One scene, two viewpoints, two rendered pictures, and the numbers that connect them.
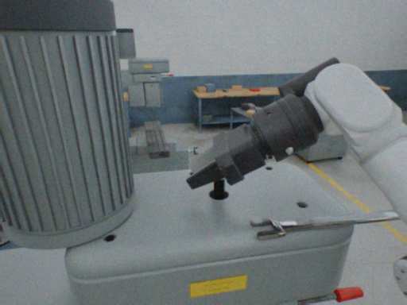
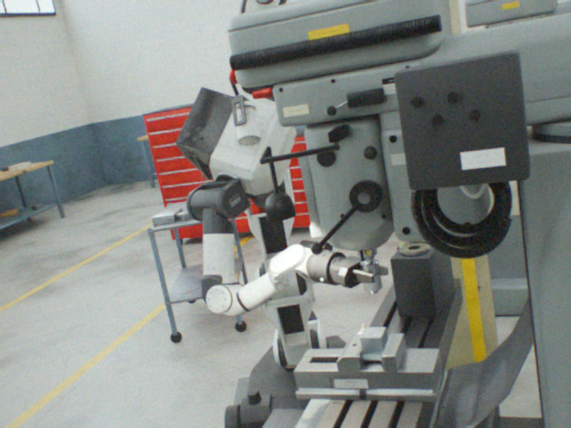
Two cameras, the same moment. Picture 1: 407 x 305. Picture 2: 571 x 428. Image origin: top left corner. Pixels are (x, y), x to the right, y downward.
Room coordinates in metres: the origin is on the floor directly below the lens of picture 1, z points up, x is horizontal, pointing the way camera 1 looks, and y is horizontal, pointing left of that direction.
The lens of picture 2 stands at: (1.86, 0.69, 1.79)
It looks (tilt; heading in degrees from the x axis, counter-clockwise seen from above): 14 degrees down; 214
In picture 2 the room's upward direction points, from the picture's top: 11 degrees counter-clockwise
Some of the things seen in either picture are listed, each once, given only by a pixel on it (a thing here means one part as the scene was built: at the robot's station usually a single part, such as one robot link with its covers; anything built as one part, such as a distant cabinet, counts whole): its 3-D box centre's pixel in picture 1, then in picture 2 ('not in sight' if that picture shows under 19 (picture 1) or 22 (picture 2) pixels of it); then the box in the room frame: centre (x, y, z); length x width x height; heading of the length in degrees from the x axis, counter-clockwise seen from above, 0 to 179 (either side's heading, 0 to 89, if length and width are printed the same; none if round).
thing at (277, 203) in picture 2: not in sight; (279, 205); (0.54, -0.19, 1.44); 0.07 x 0.07 x 0.06
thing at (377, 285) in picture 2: not in sight; (371, 276); (0.44, -0.03, 1.22); 0.05 x 0.05 x 0.06
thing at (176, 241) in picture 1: (210, 229); (338, 33); (0.44, -0.01, 1.81); 0.47 x 0.26 x 0.16; 101
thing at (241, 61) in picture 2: not in sight; (330, 44); (0.58, 0.03, 1.79); 0.45 x 0.04 x 0.04; 101
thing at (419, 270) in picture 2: not in sight; (423, 273); (-0.01, -0.08, 1.06); 0.22 x 0.12 x 0.20; 4
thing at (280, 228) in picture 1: (328, 221); not in sight; (0.36, -0.20, 1.89); 0.24 x 0.04 x 0.01; 99
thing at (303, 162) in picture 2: not in sight; (313, 194); (0.46, -0.14, 1.44); 0.04 x 0.04 x 0.21; 11
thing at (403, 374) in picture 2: not in sight; (366, 364); (0.51, -0.05, 1.01); 0.35 x 0.15 x 0.11; 101
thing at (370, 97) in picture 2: not in sight; (355, 102); (0.56, 0.06, 1.66); 0.12 x 0.04 x 0.04; 101
